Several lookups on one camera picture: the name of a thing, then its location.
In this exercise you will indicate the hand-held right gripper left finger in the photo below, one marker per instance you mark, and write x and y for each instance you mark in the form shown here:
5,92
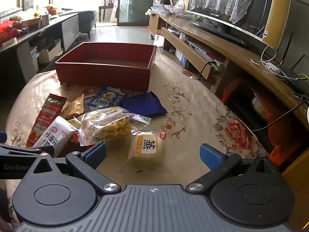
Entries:
97,152

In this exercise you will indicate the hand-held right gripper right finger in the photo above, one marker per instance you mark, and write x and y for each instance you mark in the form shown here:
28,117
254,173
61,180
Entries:
210,156

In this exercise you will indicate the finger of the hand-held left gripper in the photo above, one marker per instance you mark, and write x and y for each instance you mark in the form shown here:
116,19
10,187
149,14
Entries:
3,137
21,149

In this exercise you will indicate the clear noodle snack packet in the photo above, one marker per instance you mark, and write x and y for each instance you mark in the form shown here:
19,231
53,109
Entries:
106,128

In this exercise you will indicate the white snack packet red logo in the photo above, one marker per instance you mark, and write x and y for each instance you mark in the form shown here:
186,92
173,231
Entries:
54,135

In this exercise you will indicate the red green snack packet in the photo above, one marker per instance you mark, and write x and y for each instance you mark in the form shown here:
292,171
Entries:
45,116

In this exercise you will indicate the pale yellow cake packet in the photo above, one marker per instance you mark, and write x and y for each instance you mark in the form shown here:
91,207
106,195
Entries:
147,149

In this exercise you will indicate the gold foil snack packet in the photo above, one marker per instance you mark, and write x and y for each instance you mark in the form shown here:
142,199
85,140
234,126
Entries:
72,107

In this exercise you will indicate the blue coconut print packet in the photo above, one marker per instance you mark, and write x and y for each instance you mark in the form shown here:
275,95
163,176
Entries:
108,96

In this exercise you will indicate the dark blue pouch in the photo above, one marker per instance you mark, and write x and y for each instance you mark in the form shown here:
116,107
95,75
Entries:
144,106

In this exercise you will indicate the red cardboard box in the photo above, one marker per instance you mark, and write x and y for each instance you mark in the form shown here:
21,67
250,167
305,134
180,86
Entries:
101,75

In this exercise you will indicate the person's dark red clothing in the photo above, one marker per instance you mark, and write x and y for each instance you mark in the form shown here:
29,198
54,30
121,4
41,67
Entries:
4,222

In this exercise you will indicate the orange plastic bag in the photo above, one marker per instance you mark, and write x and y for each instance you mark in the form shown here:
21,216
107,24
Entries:
229,91

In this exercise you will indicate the white flat panel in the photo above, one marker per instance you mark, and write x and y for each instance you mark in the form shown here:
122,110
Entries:
26,58

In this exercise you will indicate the white storage box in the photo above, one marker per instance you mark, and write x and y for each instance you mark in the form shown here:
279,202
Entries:
49,52

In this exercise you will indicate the red flat packet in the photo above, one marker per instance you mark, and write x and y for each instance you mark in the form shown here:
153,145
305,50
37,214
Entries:
217,57

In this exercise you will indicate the blue white carton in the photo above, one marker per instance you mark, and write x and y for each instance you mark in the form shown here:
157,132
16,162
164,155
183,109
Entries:
181,57

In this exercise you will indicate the white power strip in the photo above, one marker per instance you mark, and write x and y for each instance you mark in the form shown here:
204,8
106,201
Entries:
272,68

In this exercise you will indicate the white set-top box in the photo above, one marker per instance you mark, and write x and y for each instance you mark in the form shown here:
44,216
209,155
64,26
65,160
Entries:
200,48

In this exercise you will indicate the wooden television cabinet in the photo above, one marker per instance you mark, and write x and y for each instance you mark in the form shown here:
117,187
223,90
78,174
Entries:
217,41

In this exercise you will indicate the black router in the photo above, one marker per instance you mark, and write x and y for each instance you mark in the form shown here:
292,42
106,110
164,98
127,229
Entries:
294,77

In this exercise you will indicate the small cardboard box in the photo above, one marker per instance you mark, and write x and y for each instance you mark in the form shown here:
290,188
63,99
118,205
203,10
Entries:
38,20

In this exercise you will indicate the long dark side table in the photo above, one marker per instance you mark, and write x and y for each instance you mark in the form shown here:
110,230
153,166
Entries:
70,31

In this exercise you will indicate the grey sofa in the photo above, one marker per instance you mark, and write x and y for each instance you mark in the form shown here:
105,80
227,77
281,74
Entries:
87,19

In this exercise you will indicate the black television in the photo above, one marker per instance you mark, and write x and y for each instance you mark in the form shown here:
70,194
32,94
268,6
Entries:
253,12

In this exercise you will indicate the white plastic bag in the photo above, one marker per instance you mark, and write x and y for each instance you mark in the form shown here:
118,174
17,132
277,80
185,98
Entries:
179,6

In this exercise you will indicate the glass sliding door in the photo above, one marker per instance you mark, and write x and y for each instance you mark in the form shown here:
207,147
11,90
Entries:
135,2

